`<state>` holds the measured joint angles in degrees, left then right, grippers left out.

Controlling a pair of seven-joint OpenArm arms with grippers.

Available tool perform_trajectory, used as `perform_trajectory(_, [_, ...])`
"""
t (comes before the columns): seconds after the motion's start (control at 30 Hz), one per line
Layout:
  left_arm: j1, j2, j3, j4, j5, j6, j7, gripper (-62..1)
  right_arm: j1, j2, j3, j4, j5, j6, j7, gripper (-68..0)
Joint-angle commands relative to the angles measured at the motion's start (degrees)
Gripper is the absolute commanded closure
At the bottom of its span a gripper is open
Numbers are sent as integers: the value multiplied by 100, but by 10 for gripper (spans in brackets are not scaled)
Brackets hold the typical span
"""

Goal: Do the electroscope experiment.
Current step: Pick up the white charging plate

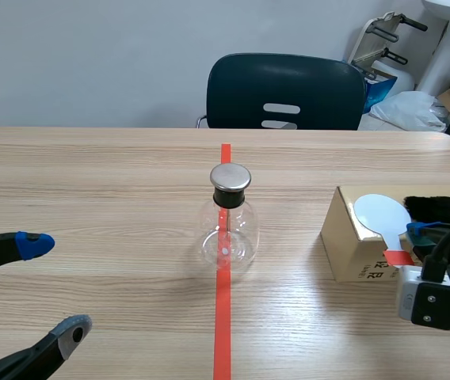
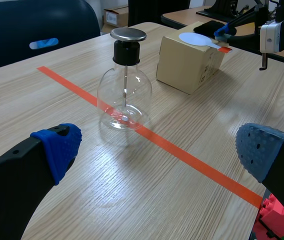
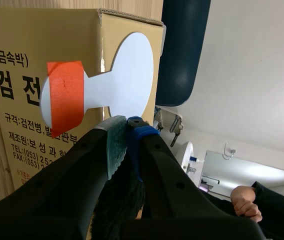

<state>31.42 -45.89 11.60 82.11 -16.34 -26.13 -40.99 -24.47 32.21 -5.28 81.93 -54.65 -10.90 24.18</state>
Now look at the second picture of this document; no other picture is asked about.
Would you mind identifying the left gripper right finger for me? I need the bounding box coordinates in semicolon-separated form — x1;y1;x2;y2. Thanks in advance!
234;122;284;231

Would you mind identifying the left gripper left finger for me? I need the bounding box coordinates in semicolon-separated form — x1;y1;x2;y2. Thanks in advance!
0;122;83;240

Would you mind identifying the patch of black fur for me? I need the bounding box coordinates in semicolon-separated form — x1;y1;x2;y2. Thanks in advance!
193;20;227;36

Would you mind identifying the wooden desk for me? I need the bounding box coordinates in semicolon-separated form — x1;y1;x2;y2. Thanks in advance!
160;5;233;30

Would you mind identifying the toy brick block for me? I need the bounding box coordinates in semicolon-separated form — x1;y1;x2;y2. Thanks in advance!
250;193;284;240

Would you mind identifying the brown cardboard box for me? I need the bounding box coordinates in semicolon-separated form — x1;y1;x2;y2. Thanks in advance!
156;21;230;95

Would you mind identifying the clear glass flask, metal disc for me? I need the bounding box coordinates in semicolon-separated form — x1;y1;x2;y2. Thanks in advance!
96;27;153;132

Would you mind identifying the open cardboard box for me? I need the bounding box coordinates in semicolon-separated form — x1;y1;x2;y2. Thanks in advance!
103;5;129;27

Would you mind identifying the dark blue chair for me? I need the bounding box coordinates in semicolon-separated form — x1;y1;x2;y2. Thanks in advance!
0;0;102;73

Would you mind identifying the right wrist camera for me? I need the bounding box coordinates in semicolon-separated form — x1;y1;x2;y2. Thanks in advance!
259;21;283;54

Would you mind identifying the grey metal plate, orange handle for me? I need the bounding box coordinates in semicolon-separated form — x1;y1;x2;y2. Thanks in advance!
178;32;233;54

